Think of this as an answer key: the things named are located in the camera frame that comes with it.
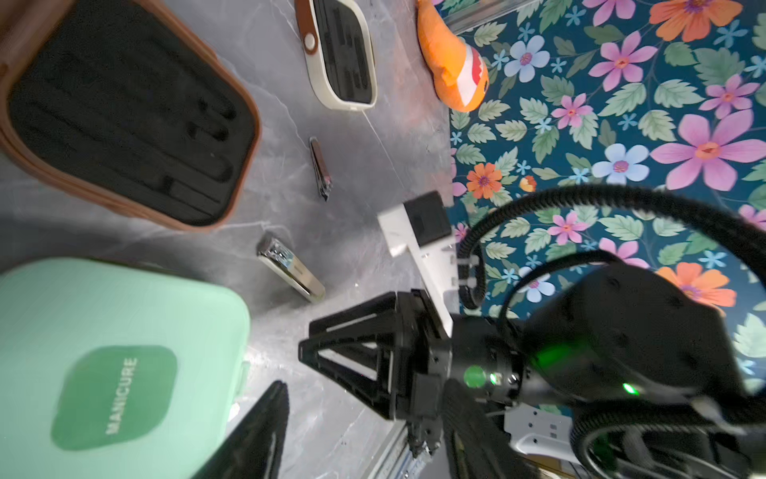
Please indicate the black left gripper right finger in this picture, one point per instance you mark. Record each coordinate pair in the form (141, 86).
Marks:
(474, 447)

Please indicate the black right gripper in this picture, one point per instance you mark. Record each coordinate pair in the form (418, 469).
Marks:
(393, 354)

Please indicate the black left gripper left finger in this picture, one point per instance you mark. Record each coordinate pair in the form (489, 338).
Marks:
(254, 449)

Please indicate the cream nail clipper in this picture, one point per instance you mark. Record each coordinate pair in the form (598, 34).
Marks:
(281, 260)

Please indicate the mint green clipper case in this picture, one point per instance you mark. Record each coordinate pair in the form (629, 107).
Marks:
(109, 371)

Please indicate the brown clipper case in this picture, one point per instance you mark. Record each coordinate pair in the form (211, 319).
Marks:
(120, 104)

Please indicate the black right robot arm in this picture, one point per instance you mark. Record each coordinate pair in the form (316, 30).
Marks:
(624, 372)

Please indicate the slim silver nail nipper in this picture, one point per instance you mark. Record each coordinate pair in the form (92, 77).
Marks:
(322, 176)

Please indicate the cream clipper case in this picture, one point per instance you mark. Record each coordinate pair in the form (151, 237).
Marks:
(338, 51)

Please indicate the orange clownfish plush toy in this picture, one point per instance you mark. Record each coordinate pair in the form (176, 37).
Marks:
(460, 75)

